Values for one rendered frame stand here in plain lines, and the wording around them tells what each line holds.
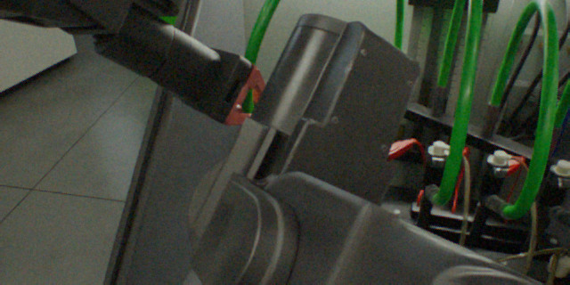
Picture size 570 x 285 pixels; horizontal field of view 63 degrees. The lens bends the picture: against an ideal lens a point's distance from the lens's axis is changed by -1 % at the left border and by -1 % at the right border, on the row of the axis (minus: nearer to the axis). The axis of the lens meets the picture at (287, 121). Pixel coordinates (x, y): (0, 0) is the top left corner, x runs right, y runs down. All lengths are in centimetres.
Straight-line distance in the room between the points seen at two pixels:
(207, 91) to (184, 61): 4
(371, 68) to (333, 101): 2
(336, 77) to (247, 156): 5
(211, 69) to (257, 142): 26
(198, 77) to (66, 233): 190
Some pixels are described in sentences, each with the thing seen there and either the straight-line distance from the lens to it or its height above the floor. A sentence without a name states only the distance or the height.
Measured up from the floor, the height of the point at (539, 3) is 135.
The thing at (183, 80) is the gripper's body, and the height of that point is 132.
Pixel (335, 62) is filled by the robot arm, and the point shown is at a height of 144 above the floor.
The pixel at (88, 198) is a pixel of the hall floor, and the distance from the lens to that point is 246.
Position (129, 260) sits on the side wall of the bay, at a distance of 72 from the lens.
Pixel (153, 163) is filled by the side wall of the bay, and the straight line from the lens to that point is 72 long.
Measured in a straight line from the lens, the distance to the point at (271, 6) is 50.
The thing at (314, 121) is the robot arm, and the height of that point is 143.
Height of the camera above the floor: 153
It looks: 33 degrees down
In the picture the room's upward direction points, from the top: straight up
